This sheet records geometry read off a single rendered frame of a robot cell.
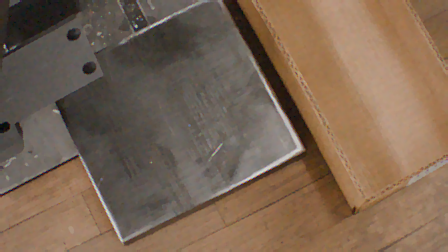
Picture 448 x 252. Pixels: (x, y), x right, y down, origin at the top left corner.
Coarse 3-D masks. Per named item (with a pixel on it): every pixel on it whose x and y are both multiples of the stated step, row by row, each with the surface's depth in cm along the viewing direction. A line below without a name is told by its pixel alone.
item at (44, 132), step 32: (96, 0) 88; (128, 0) 88; (160, 0) 88; (224, 0) 88; (96, 32) 87; (128, 32) 87; (32, 128) 85; (64, 128) 85; (32, 160) 85; (64, 160) 85; (0, 192) 84
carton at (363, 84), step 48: (240, 0) 85; (288, 0) 87; (336, 0) 87; (384, 0) 85; (288, 48) 86; (336, 48) 86; (384, 48) 86; (432, 48) 79; (336, 96) 85; (384, 96) 85; (432, 96) 85; (336, 144) 77; (384, 144) 84; (432, 144) 83; (384, 192) 80
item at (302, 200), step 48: (432, 0) 87; (288, 96) 85; (48, 192) 84; (96, 192) 84; (240, 192) 83; (288, 192) 83; (336, 192) 83; (432, 192) 83; (0, 240) 83; (48, 240) 83; (96, 240) 83; (144, 240) 83; (192, 240) 82; (240, 240) 82; (288, 240) 82; (336, 240) 82; (384, 240) 82; (432, 240) 82
